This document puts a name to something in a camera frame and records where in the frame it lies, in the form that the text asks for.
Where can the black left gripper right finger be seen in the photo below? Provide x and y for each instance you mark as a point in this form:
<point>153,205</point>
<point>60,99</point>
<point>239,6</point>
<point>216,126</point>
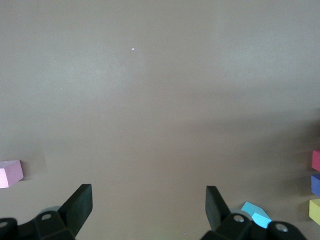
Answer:
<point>215,215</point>

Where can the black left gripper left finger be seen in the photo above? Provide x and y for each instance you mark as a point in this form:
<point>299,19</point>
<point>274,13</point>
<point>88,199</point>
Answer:
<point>75,210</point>

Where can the blue foam cube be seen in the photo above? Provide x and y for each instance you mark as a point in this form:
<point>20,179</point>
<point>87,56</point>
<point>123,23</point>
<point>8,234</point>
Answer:
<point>261,219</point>

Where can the yellow foam cube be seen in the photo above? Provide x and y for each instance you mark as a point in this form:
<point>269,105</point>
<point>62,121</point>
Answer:
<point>315,212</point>

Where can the purple foam cube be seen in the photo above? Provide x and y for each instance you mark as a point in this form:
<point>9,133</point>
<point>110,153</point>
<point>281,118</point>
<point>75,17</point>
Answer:
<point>316,185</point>

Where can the red foam cube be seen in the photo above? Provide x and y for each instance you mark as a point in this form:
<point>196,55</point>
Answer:
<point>316,160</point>

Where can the pink foam cube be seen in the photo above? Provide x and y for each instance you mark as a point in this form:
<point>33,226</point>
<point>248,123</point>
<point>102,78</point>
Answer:
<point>11,174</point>

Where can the brown paper table cover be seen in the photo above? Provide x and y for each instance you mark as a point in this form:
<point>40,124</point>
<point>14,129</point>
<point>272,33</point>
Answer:
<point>150,100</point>

